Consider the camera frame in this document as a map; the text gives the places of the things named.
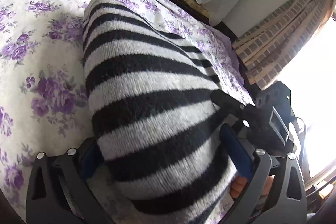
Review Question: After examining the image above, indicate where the black grey striped knit sweater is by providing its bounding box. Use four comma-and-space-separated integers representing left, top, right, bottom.
83, 0, 252, 223

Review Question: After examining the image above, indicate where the bare human hand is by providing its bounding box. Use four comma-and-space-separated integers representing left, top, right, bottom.
229, 174, 275, 200

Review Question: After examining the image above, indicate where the brown checked window curtain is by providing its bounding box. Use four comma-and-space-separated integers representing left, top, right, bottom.
233, 0, 335, 90

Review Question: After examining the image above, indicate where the purple floral white bedspread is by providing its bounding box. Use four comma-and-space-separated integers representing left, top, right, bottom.
1, 0, 252, 219

